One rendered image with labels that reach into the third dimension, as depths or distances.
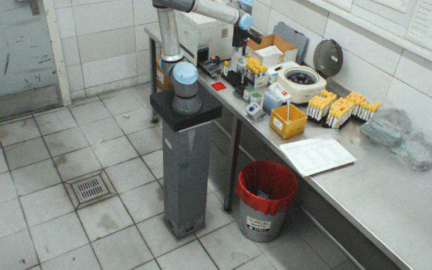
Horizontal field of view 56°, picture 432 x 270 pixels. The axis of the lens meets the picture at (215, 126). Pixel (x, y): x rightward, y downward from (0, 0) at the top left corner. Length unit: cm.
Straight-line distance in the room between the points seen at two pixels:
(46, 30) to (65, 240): 167
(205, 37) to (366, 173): 124
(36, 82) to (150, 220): 162
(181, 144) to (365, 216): 95
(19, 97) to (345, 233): 274
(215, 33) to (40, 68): 167
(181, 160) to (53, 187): 121
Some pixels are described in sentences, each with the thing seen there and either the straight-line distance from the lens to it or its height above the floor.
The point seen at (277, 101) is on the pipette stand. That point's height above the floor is 97.
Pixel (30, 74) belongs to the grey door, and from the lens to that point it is 369.
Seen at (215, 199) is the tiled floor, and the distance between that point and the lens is 292.
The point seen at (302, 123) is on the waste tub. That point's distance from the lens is 211.
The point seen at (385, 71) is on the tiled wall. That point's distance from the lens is 234.
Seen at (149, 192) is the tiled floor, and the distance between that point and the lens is 296.
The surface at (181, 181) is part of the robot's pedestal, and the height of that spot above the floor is 51.
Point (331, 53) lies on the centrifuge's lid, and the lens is 251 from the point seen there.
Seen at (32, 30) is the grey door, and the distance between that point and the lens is 353.
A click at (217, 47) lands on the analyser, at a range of 264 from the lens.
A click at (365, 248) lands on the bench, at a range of 254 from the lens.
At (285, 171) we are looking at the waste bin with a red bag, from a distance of 259.
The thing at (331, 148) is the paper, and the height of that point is 89.
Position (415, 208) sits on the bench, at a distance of 196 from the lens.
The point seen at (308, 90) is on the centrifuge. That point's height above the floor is 97.
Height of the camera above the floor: 215
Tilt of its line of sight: 37 degrees down
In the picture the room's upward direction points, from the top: 4 degrees clockwise
